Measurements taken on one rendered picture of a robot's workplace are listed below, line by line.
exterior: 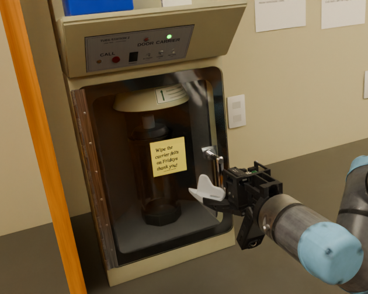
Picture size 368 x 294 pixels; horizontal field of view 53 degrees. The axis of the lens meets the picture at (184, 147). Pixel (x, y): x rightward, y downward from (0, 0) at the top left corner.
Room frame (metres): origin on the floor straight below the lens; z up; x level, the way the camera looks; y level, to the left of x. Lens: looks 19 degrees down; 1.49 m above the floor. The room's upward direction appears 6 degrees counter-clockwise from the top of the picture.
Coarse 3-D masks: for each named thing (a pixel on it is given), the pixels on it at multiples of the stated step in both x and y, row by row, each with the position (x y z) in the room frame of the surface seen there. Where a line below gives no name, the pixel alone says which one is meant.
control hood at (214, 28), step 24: (240, 0) 0.70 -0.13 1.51; (72, 24) 0.60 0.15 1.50; (96, 24) 0.61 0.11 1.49; (120, 24) 0.63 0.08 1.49; (144, 24) 0.65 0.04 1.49; (168, 24) 0.67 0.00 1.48; (216, 24) 0.71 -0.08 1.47; (72, 48) 0.63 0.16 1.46; (192, 48) 0.73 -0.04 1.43; (216, 48) 0.76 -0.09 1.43; (72, 72) 0.67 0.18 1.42; (96, 72) 0.69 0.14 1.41
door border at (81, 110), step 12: (84, 96) 0.69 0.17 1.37; (84, 108) 0.69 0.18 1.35; (84, 120) 0.69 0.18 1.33; (84, 132) 0.69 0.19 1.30; (84, 144) 0.69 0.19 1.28; (96, 156) 0.70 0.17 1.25; (96, 168) 0.69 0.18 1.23; (96, 180) 0.69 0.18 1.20; (96, 192) 0.69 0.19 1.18; (96, 216) 0.69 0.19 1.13; (108, 216) 0.70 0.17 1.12; (108, 228) 0.69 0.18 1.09; (108, 240) 0.69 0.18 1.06; (108, 252) 0.69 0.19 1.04
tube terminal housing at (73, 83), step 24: (48, 0) 0.76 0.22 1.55; (144, 0) 0.76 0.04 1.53; (192, 0) 0.79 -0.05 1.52; (216, 0) 0.81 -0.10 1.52; (120, 72) 0.73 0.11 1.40; (144, 72) 0.75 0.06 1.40; (168, 72) 0.77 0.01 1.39; (72, 120) 0.78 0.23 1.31; (216, 240) 0.79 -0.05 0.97; (144, 264) 0.73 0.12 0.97; (168, 264) 0.75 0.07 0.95
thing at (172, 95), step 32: (96, 96) 0.70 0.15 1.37; (128, 96) 0.72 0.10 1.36; (160, 96) 0.74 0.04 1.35; (192, 96) 0.77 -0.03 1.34; (96, 128) 0.70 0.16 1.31; (128, 128) 0.72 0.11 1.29; (160, 128) 0.74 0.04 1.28; (192, 128) 0.77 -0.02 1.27; (224, 128) 0.79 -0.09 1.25; (128, 160) 0.72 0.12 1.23; (192, 160) 0.76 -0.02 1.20; (224, 160) 0.79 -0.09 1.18; (128, 192) 0.71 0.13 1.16; (160, 192) 0.74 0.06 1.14; (128, 224) 0.71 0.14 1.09; (160, 224) 0.73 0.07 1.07; (192, 224) 0.76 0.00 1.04; (224, 224) 0.78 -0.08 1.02; (128, 256) 0.70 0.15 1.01
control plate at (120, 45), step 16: (128, 32) 0.65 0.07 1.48; (144, 32) 0.66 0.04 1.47; (160, 32) 0.67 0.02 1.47; (176, 32) 0.68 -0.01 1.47; (192, 32) 0.70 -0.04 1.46; (96, 48) 0.65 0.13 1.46; (112, 48) 0.66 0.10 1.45; (128, 48) 0.67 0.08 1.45; (144, 48) 0.69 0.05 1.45; (160, 48) 0.70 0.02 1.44; (176, 48) 0.72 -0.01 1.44; (96, 64) 0.67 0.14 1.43; (112, 64) 0.69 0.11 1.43; (128, 64) 0.70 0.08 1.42
